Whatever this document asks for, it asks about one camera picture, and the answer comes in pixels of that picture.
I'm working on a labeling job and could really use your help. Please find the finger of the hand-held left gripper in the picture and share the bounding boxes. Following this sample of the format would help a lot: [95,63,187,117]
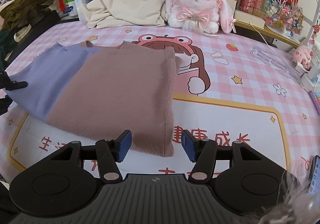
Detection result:
[0,97,13,116]
[0,71,28,91]

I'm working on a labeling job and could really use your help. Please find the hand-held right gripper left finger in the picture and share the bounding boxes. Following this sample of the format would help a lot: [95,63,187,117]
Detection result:
[46,130,132,182]

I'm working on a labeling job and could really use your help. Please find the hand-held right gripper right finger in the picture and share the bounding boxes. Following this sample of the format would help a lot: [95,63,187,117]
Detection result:
[182,130,268,182]

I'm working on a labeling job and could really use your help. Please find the pink and purple knit sweater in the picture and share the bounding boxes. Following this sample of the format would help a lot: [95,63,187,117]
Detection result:
[5,41,180,158]

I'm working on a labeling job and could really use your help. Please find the dark green garment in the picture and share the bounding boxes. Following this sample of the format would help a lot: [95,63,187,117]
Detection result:
[0,31,18,70]

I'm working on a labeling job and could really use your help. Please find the cream wristwatch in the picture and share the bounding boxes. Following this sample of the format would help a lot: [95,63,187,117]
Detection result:
[14,24,32,42]

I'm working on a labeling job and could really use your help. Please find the black bag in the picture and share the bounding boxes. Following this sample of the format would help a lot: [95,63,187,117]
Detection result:
[10,11,62,51]

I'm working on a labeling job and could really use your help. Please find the dark grey hat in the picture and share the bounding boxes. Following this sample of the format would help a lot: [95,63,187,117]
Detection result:
[32,11,55,25]

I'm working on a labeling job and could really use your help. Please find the olive green garment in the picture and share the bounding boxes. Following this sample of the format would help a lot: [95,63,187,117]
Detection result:
[0,0,54,31]

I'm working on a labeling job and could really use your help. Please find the white can with green lid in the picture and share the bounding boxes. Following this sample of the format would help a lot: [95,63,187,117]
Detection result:
[64,0,78,17]

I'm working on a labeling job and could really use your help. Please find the smartphone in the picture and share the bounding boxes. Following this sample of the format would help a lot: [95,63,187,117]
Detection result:
[307,155,320,197]

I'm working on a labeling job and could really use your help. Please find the cream t-shirt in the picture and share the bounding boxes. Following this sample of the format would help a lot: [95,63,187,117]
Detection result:
[78,0,167,30]

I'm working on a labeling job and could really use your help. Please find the white rabbit plush toy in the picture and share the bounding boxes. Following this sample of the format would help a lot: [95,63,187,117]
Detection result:
[165,0,237,35]

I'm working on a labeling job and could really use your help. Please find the pink pig plush toy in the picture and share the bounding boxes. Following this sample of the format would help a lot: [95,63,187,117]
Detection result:
[292,44,314,70]

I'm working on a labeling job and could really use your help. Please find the colourful bead flower ornament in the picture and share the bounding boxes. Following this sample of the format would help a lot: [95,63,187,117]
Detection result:
[265,0,304,36]

